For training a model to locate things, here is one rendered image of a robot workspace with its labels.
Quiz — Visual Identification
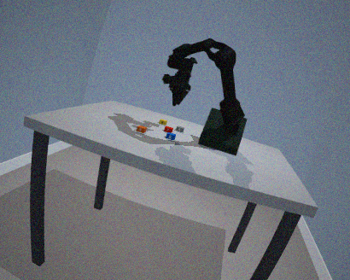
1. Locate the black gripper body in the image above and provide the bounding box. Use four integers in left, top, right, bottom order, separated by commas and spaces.
168, 70, 191, 91

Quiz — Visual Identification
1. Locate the red block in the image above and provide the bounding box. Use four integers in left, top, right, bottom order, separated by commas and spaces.
164, 126, 173, 133

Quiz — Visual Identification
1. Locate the orange block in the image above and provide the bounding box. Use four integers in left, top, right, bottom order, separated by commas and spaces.
137, 125, 147, 133

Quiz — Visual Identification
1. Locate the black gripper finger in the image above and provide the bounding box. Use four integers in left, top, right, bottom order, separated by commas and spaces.
177, 90, 189, 104
169, 88, 184, 106

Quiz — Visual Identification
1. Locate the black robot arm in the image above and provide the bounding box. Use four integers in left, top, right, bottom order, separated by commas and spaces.
167, 38, 245, 135

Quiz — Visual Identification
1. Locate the blue digit block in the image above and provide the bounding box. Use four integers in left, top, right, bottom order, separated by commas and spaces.
166, 132, 176, 140

